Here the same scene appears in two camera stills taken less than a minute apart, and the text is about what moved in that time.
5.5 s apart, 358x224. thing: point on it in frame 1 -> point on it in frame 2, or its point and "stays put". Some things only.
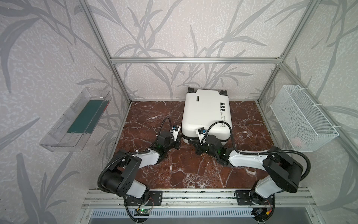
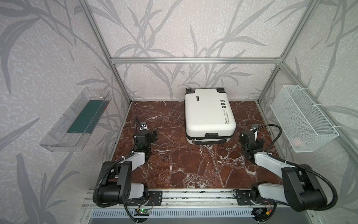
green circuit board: [141, 212] stays put
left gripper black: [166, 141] -> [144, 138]
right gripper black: [200, 147] -> [252, 131]
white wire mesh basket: [305, 127] stays put
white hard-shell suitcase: [210, 111] stays put
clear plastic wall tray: [70, 131] stays put
